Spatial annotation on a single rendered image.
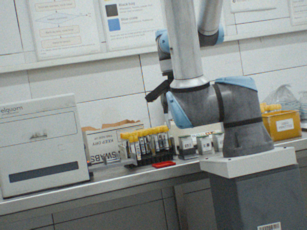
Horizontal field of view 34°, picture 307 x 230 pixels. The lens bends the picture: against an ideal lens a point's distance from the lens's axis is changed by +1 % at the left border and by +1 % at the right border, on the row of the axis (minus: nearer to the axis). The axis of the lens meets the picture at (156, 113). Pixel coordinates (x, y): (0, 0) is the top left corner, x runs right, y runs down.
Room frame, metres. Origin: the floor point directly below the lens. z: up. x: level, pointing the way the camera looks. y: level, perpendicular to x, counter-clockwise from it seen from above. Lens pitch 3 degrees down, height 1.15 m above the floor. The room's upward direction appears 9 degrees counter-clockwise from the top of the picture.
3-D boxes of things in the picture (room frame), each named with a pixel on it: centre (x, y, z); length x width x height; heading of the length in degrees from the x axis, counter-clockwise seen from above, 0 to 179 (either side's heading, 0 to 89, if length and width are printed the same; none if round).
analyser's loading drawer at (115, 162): (1.71, 0.20, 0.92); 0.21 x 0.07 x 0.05; 106
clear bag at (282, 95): (2.47, -0.60, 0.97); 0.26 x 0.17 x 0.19; 120
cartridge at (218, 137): (1.87, -0.22, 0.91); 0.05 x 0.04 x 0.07; 16
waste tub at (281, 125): (1.94, -0.45, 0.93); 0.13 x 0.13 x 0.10; 15
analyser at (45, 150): (1.75, 0.41, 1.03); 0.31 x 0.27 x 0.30; 106
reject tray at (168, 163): (1.73, 0.00, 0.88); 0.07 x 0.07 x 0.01; 16
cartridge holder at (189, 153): (1.82, -0.09, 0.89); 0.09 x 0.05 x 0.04; 14
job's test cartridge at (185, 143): (1.82, -0.09, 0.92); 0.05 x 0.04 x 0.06; 14
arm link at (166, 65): (1.83, -0.08, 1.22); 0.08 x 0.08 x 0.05
